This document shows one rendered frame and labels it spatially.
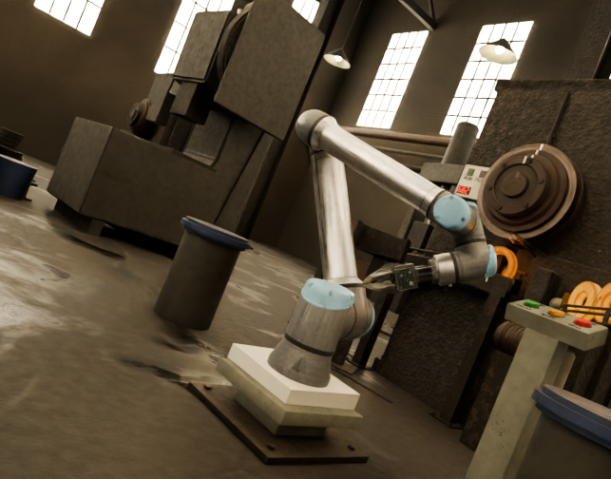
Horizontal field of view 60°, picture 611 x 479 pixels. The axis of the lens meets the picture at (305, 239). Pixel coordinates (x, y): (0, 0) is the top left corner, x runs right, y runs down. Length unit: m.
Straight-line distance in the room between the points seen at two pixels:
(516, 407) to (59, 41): 10.87
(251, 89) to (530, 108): 2.36
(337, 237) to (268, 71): 3.11
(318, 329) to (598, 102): 1.90
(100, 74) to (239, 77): 7.50
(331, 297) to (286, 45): 3.53
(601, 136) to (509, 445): 1.63
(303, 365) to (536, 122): 1.94
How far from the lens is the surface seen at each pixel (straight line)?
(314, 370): 1.50
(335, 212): 1.70
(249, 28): 4.53
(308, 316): 1.48
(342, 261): 1.67
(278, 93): 4.74
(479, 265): 1.55
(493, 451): 1.66
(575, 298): 2.27
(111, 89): 11.84
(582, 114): 2.90
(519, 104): 3.09
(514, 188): 2.57
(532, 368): 1.62
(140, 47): 12.05
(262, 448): 1.39
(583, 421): 1.23
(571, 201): 2.54
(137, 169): 3.93
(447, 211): 1.44
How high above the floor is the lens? 0.54
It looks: level
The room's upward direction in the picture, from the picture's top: 22 degrees clockwise
